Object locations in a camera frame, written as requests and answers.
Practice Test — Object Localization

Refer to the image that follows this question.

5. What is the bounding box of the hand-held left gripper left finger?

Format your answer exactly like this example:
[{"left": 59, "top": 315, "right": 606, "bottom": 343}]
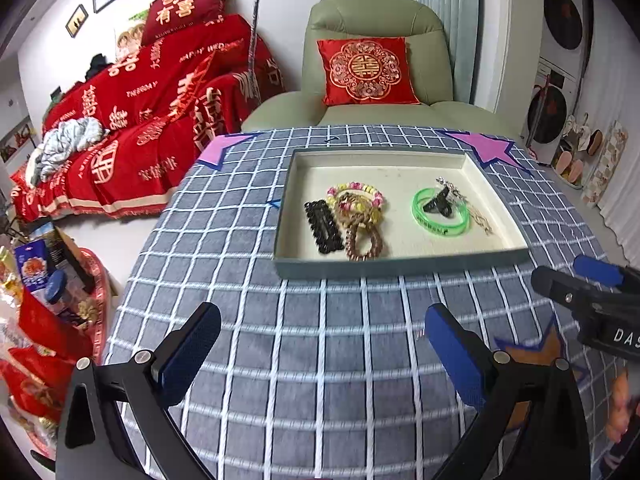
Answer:
[{"left": 55, "top": 301, "right": 222, "bottom": 480}]

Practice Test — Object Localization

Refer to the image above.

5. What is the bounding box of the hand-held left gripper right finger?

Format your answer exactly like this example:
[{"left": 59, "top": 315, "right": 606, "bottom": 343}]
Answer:
[{"left": 424, "top": 302, "right": 592, "bottom": 480}]

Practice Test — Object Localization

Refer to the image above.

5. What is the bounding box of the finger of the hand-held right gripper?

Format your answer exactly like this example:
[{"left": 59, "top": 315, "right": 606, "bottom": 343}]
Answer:
[
  {"left": 573, "top": 254, "right": 628, "bottom": 288},
  {"left": 531, "top": 265, "right": 596, "bottom": 311}
]

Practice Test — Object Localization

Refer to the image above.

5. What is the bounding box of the black claw hair clip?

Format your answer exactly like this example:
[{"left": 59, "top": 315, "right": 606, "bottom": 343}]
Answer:
[{"left": 419, "top": 187, "right": 463, "bottom": 218}]

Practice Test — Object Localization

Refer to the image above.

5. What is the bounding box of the brown spiral hair tie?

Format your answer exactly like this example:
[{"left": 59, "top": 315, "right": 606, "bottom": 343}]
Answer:
[{"left": 336, "top": 210, "right": 386, "bottom": 262}]

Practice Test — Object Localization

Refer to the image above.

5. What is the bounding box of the cream jewelry tray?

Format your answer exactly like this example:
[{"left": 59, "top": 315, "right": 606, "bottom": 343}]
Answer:
[{"left": 272, "top": 147, "right": 531, "bottom": 279}]

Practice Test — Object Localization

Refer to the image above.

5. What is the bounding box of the black snap hair clip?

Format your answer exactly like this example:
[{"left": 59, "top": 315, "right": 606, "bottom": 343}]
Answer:
[{"left": 303, "top": 199, "right": 346, "bottom": 256}]

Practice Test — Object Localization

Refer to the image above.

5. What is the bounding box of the multicoloured bead bracelet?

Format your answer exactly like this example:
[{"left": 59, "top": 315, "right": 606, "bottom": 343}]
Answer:
[{"left": 326, "top": 181, "right": 387, "bottom": 226}]

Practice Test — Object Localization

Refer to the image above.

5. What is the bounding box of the orange star patch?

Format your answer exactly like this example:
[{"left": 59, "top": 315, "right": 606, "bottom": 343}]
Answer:
[{"left": 495, "top": 312, "right": 588, "bottom": 391}]

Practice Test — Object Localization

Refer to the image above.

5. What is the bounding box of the red gift basket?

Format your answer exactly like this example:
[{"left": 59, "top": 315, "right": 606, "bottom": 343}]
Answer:
[{"left": 75, "top": 247, "right": 113, "bottom": 361}]

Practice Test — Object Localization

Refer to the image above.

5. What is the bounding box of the floral patterned board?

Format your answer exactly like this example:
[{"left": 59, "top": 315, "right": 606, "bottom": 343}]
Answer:
[{"left": 582, "top": 120, "right": 628, "bottom": 206}]

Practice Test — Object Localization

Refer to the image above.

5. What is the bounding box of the rack of slippers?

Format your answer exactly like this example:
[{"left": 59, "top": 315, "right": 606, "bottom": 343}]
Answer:
[{"left": 552, "top": 112, "right": 606, "bottom": 191}]

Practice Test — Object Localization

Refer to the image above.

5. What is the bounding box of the grey checked tablecloth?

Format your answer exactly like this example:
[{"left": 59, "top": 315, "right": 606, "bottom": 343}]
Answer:
[{"left": 102, "top": 126, "right": 640, "bottom": 480}]

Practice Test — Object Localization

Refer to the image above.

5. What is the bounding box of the blue lidded jar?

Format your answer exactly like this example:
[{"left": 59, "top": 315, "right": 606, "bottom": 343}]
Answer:
[{"left": 45, "top": 270, "right": 71, "bottom": 317}]

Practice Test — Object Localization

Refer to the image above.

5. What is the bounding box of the pile of red snack packets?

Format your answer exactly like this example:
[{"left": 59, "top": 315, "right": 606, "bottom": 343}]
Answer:
[{"left": 0, "top": 285, "right": 96, "bottom": 431}]

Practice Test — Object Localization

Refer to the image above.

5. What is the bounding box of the pink star patch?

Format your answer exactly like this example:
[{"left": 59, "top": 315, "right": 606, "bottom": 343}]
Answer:
[
  {"left": 435, "top": 130, "right": 533, "bottom": 176},
  {"left": 196, "top": 132, "right": 261, "bottom": 171}
]

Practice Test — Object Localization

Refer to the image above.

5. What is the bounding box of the green bangle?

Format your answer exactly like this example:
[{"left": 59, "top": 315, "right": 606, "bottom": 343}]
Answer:
[{"left": 411, "top": 186, "right": 471, "bottom": 237}]

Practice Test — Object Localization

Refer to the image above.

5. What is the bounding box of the white washing machine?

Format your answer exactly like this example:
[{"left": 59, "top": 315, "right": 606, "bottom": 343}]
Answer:
[{"left": 520, "top": 57, "right": 583, "bottom": 166}]

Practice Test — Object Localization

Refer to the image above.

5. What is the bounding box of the blue printed box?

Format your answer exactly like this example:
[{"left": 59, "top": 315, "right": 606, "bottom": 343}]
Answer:
[{"left": 14, "top": 240, "right": 52, "bottom": 301}]

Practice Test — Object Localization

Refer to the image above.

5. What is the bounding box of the crumpled grey white cloth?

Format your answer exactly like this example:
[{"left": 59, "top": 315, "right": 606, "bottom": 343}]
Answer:
[{"left": 25, "top": 117, "right": 106, "bottom": 183}]

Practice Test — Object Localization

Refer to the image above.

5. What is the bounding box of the green armchair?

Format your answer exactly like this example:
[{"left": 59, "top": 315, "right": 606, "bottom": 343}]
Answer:
[{"left": 240, "top": 0, "right": 523, "bottom": 133}]

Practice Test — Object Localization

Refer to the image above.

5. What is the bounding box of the red covered sofa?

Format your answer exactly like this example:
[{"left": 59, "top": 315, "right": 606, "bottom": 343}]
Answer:
[{"left": 10, "top": 14, "right": 287, "bottom": 223}]

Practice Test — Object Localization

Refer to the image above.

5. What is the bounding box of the white tumble dryer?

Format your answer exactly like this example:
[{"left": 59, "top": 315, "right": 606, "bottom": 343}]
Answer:
[{"left": 540, "top": 0, "right": 593, "bottom": 68}]

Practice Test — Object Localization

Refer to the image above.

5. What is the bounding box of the teal curtain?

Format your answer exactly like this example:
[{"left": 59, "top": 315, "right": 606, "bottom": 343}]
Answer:
[{"left": 416, "top": 0, "right": 483, "bottom": 106}]

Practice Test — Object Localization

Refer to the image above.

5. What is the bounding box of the red embroidered cushion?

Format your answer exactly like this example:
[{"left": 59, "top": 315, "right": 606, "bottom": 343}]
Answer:
[{"left": 316, "top": 36, "right": 422, "bottom": 107}]

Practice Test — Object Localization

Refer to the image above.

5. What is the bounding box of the dark clothing heap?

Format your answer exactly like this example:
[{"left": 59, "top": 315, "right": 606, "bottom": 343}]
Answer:
[{"left": 85, "top": 52, "right": 111, "bottom": 81}]

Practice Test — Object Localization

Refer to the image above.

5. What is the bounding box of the red printed pillow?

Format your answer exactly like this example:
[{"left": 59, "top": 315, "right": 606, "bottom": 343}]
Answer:
[{"left": 140, "top": 0, "right": 236, "bottom": 46}]

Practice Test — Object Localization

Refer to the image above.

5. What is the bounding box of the gooseneck floor stand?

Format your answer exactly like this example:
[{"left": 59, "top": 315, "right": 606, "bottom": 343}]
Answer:
[{"left": 246, "top": 0, "right": 287, "bottom": 111}]

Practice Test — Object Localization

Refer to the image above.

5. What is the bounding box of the gold hair tie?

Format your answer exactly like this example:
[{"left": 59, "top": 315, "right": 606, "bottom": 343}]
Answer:
[{"left": 337, "top": 194, "right": 383, "bottom": 226}]

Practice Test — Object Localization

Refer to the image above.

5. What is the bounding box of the small framed wall picture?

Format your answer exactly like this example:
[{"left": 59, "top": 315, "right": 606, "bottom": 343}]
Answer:
[{"left": 66, "top": 4, "right": 89, "bottom": 38}]

